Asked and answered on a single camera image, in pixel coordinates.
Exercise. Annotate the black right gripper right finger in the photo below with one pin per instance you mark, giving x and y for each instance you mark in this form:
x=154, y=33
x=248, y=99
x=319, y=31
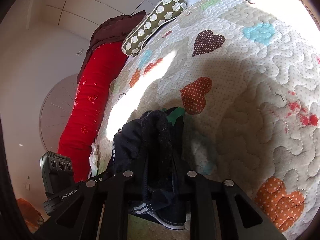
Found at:
x=221, y=210

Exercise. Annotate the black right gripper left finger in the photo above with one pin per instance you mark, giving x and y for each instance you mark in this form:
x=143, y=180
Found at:
x=92, y=209

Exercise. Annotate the dark navy frog pants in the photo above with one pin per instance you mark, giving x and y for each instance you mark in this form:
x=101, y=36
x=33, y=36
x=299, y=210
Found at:
x=151, y=147

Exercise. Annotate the long red bolster pillow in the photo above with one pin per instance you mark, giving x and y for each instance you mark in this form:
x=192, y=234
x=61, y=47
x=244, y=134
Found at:
x=104, y=65

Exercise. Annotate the white round headboard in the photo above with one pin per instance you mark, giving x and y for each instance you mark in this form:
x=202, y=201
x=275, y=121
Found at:
x=55, y=112

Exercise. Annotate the dark maroon blanket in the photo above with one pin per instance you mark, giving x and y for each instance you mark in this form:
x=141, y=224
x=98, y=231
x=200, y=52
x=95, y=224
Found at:
x=112, y=30

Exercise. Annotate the patchwork quilted bedspread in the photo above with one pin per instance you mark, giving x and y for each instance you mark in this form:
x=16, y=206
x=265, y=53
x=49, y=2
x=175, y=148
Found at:
x=247, y=74

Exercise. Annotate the white glossy wardrobe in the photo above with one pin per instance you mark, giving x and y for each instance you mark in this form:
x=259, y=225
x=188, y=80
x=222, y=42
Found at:
x=82, y=17

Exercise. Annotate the green hedgehog-pattern bolster pillow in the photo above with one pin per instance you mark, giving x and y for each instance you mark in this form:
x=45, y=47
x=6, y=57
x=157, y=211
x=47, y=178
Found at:
x=164, y=12

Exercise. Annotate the wall power socket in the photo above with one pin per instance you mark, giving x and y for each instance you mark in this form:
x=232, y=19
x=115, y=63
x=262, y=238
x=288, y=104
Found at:
x=79, y=52

